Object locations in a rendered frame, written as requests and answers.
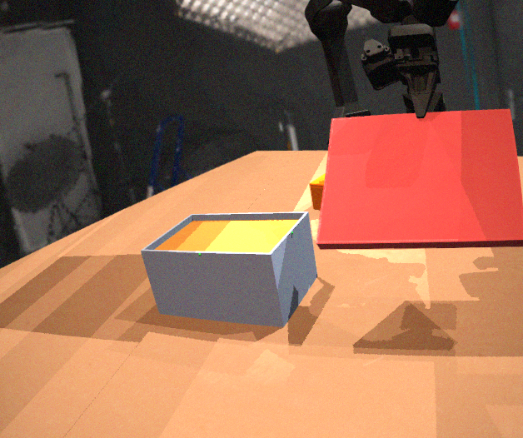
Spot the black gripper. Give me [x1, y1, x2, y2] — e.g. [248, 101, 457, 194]
[387, 23, 446, 119]

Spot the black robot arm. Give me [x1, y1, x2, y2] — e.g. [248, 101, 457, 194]
[305, 0, 459, 118]

